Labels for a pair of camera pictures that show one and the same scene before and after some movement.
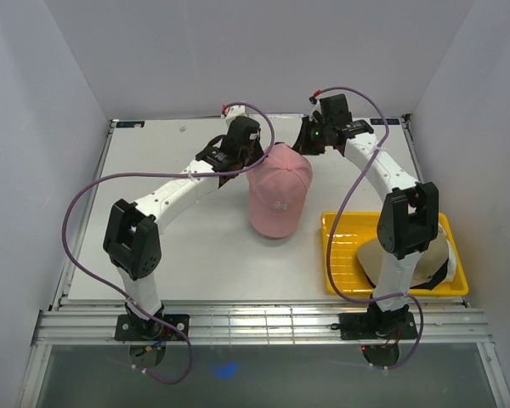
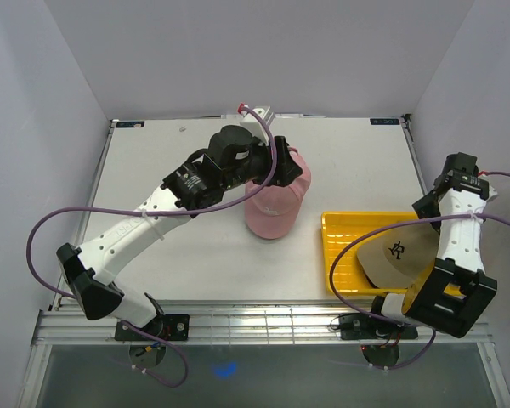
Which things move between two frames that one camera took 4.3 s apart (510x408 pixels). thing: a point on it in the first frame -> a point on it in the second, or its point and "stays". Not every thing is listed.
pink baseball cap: (278, 189) stays
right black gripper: (301, 144) -> (425, 204)
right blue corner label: (380, 121) stays
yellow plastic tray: (353, 231) stays
